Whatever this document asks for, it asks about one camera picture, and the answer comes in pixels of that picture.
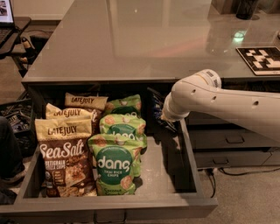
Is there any green dang chip bag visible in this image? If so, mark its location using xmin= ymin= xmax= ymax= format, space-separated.
xmin=104 ymin=94 xmax=142 ymax=117
xmin=87 ymin=134 xmax=144 ymax=196
xmin=99 ymin=114 xmax=147 ymax=149

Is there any open grey top drawer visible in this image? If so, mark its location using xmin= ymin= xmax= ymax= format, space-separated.
xmin=0 ymin=97 xmax=219 ymax=224

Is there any middle Late July chip bag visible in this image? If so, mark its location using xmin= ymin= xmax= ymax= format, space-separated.
xmin=45 ymin=103 xmax=101 ymax=134

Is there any front Late July chip bag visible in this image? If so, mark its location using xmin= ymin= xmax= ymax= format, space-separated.
xmin=35 ymin=116 xmax=96 ymax=197

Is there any middle green Dang chip bag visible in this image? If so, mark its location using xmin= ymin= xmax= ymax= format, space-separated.
xmin=99 ymin=114 xmax=147 ymax=149

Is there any middle closed grey drawer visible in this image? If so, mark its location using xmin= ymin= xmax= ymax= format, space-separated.
xmin=189 ymin=129 xmax=280 ymax=150

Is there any front green Dang chip bag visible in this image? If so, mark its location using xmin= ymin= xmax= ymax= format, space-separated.
xmin=87 ymin=134 xmax=144 ymax=196

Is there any late july chip bag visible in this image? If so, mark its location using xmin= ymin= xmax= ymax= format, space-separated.
xmin=45 ymin=103 xmax=101 ymax=134
xmin=35 ymin=116 xmax=96 ymax=197
xmin=65 ymin=93 xmax=108 ymax=110

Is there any black crate with items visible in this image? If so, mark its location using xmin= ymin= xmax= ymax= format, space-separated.
xmin=0 ymin=99 xmax=37 ymax=157

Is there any back Late July chip bag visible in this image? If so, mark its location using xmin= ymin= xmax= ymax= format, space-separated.
xmin=65 ymin=93 xmax=108 ymax=110

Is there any blue Kettle chip bag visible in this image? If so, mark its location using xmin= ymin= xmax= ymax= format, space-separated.
xmin=147 ymin=87 xmax=177 ymax=133

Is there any back green Dang chip bag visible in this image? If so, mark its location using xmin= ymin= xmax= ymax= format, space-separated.
xmin=104 ymin=94 xmax=142 ymax=117

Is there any closed grey drawer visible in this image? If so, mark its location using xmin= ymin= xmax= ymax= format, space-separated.
xmin=185 ymin=112 xmax=243 ymax=126
xmin=189 ymin=129 xmax=280 ymax=150
xmin=194 ymin=151 xmax=280 ymax=168

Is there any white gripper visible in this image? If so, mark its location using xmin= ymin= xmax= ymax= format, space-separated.
xmin=161 ymin=94 xmax=188 ymax=123

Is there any black power cable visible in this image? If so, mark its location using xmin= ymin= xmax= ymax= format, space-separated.
xmin=204 ymin=165 xmax=280 ymax=199

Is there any lower closed grey drawer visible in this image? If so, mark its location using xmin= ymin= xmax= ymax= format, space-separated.
xmin=194 ymin=151 xmax=280 ymax=168

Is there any black white marker tag board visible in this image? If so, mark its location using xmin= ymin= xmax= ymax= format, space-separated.
xmin=236 ymin=46 xmax=280 ymax=75

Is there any laptop on side desk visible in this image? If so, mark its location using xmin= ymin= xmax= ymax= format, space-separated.
xmin=0 ymin=0 xmax=15 ymax=46

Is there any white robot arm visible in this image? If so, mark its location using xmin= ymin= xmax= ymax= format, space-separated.
xmin=161 ymin=69 xmax=280 ymax=142

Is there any upper closed grey drawer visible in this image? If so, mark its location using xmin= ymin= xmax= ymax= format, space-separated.
xmin=185 ymin=112 xmax=243 ymax=126

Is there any dark object on counter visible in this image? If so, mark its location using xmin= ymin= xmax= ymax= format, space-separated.
xmin=235 ymin=0 xmax=258 ymax=20

